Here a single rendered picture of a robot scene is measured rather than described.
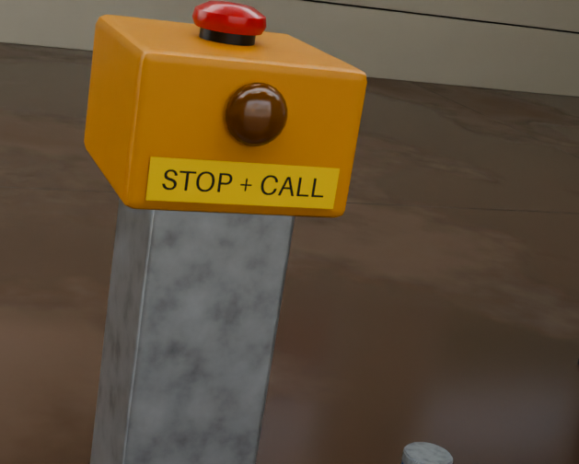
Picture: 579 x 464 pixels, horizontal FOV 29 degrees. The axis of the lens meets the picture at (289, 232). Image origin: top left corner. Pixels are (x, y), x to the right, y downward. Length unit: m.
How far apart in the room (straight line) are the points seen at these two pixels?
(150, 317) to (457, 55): 7.93
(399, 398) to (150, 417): 2.25
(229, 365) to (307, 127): 0.14
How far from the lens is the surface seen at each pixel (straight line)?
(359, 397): 2.81
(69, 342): 2.89
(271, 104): 0.54
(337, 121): 0.57
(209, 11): 0.59
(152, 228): 0.57
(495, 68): 8.67
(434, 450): 2.30
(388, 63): 8.23
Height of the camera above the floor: 1.16
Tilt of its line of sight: 17 degrees down
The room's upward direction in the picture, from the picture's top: 9 degrees clockwise
